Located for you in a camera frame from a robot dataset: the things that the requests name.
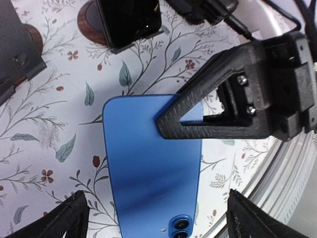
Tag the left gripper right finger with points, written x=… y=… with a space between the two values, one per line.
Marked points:
x=247 y=220

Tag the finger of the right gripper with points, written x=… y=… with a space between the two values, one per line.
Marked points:
x=226 y=98

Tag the blue phone face down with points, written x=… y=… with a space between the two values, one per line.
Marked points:
x=154 y=181

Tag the black round folding stand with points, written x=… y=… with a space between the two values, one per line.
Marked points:
x=19 y=56

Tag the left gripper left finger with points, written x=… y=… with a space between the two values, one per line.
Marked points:
x=69 y=219

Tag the round wooden base stand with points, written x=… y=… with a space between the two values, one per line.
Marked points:
x=90 y=25

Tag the front aluminium rail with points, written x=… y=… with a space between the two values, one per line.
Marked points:
x=271 y=173

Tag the black phone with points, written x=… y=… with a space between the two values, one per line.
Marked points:
x=125 y=21

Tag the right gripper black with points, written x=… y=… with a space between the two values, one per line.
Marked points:
x=281 y=87

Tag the floral table mat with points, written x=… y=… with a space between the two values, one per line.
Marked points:
x=51 y=133

